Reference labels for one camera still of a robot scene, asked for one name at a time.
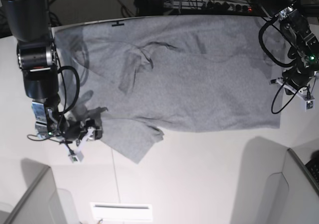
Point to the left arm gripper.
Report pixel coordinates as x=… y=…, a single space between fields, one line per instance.
x=297 y=79

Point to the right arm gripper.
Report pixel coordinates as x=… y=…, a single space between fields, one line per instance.
x=76 y=130

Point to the grey T-shirt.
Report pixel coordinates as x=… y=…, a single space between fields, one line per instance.
x=191 y=73

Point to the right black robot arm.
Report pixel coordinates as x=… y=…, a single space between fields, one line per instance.
x=38 y=60

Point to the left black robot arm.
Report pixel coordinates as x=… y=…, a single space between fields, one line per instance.
x=295 y=29

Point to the left grey partition panel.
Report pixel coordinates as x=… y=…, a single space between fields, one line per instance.
x=40 y=204

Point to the black keyboard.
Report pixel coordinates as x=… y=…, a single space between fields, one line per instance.
x=313 y=167

